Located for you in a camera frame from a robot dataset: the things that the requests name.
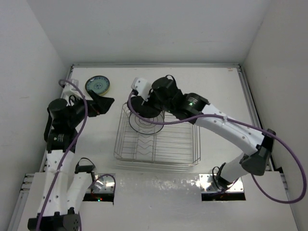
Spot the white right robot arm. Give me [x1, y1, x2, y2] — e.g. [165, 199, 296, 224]
[140, 76, 274, 189]

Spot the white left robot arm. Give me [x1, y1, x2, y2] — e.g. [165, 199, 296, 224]
[27, 90, 115, 231]

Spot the steel mounting plate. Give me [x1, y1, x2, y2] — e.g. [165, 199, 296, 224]
[199, 173, 244, 194]
[87, 174, 116, 193]

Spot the steel wire dish rack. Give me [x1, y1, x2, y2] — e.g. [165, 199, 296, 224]
[114, 104, 201, 167]

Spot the aluminium table edge rail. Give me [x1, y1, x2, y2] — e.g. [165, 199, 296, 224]
[237, 66, 262, 128]

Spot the steel right mounting plate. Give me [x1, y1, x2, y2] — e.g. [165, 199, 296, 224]
[199, 173, 244, 194]

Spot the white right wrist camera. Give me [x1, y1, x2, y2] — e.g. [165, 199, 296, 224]
[131, 77, 152, 102]

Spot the black plate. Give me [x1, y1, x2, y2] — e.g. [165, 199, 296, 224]
[130, 96, 161, 118]

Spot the teal blue patterned plate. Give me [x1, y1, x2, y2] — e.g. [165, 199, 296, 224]
[85, 76, 110, 96]

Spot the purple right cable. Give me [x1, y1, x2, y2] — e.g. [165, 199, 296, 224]
[128, 89, 308, 205]

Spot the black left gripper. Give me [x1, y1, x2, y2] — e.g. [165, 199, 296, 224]
[67, 90, 113, 128]

